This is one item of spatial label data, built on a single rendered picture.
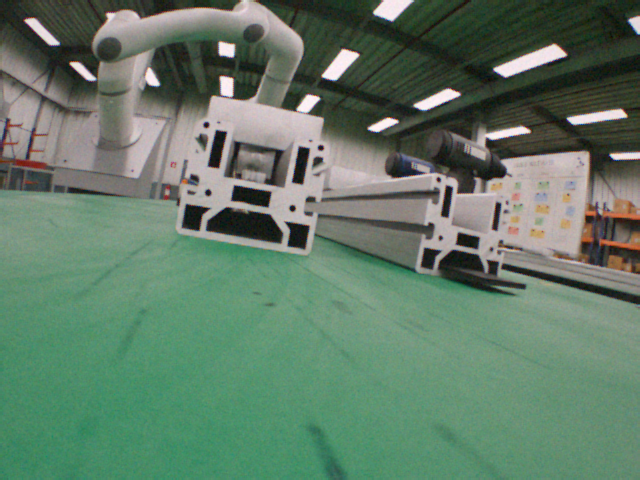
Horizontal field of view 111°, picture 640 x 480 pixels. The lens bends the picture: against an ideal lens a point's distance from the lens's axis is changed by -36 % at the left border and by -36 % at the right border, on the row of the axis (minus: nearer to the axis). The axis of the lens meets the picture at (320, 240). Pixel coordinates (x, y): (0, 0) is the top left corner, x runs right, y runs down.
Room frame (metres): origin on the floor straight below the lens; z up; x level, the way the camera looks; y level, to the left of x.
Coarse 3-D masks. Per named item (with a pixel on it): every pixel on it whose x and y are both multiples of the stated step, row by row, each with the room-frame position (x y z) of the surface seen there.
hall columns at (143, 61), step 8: (168, 8) 5.92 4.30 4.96; (144, 56) 5.89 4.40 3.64; (152, 56) 6.17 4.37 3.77; (136, 64) 5.86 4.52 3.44; (144, 64) 5.91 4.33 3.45; (136, 72) 5.88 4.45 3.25; (144, 72) 6.15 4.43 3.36; (136, 80) 5.89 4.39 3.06; (136, 88) 5.91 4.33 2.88; (136, 96) 6.15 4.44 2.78; (136, 104) 6.17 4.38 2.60; (480, 104) 8.08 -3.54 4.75; (480, 112) 8.08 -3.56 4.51; (480, 120) 8.09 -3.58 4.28; (472, 128) 8.33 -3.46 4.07; (480, 128) 8.09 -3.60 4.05; (472, 136) 8.33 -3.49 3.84; (480, 136) 8.10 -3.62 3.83; (480, 144) 8.11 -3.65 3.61
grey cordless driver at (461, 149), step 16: (432, 144) 0.54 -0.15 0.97; (448, 144) 0.51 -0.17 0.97; (464, 144) 0.52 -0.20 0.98; (432, 160) 0.54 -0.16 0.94; (448, 160) 0.53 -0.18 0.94; (464, 160) 0.53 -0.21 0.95; (480, 160) 0.53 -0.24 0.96; (496, 160) 0.55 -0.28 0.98; (448, 176) 0.54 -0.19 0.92; (464, 176) 0.54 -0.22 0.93; (480, 176) 0.56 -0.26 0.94; (496, 176) 0.57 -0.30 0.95; (464, 192) 0.54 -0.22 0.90
